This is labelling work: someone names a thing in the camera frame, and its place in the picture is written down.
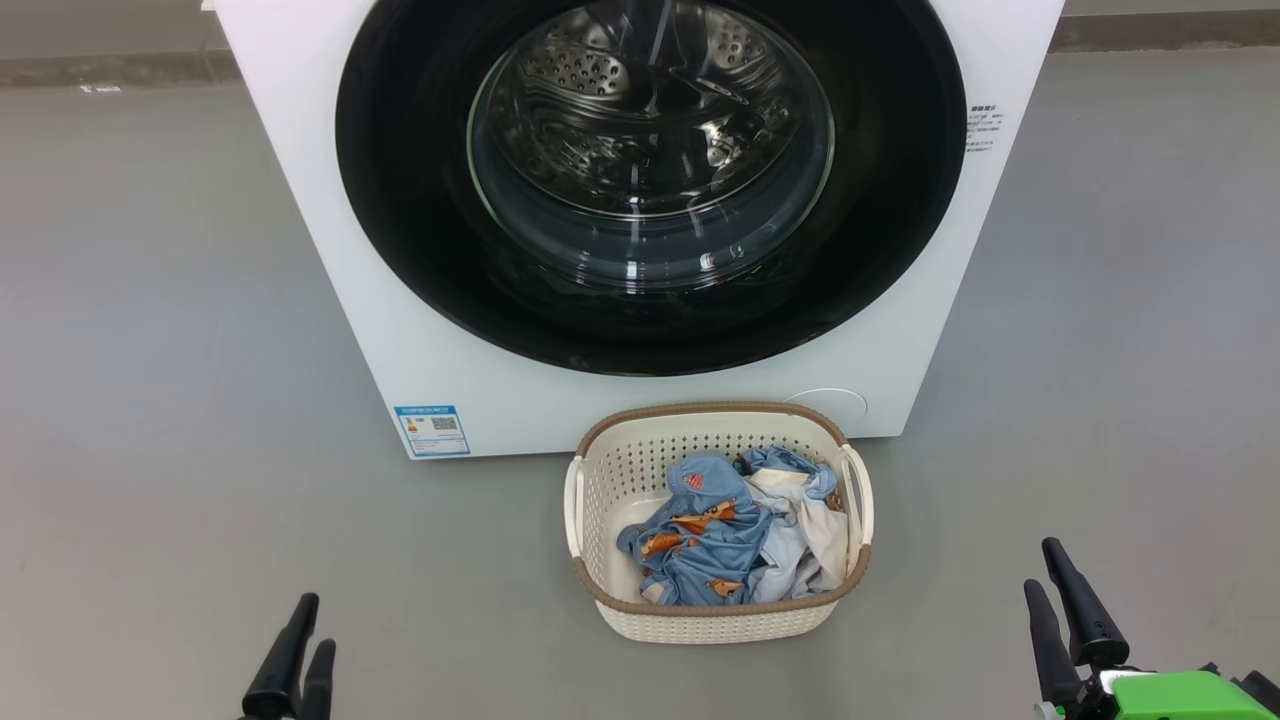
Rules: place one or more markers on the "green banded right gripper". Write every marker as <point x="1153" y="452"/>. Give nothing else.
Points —
<point x="1170" y="698"/>

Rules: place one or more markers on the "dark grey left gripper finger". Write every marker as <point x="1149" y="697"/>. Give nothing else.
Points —
<point x="319" y="690"/>
<point x="282" y="670"/>

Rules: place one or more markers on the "white and light blue garment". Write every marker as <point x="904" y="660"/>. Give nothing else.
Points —
<point x="805" y="540"/>

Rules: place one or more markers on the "blue garment with orange print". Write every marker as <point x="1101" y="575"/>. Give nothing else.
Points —
<point x="700" y="545"/>

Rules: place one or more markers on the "round black glass washer door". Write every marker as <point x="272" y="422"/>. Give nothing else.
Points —
<point x="400" y="200"/>

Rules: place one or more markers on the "white front-load washing machine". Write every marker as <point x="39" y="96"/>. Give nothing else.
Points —
<point x="400" y="350"/>

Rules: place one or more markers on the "blue energy label sticker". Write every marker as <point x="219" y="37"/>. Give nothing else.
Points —
<point x="430" y="432"/>

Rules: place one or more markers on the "round white filter cover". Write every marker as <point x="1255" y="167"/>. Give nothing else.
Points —
<point x="840" y="402"/>

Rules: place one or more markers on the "cream perforated laundry basket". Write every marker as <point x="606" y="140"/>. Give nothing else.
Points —
<point x="620" y="480"/>

